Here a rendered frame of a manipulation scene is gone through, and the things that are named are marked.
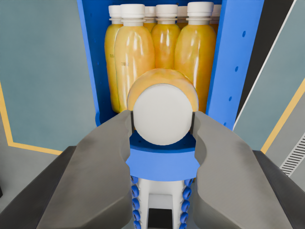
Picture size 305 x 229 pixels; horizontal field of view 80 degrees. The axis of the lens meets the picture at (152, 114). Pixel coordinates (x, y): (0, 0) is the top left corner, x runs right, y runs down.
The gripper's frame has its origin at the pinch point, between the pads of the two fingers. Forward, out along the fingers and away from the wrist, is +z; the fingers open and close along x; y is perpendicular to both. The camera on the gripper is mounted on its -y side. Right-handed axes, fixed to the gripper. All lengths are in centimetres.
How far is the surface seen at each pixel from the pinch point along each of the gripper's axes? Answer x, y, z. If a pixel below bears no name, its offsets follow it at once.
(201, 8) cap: 5.6, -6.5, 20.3
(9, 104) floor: -138, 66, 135
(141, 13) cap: -3.3, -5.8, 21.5
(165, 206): 3, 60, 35
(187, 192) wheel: 11, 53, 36
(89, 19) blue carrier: -12.9, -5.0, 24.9
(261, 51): 66, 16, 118
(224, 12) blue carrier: 6.5, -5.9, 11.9
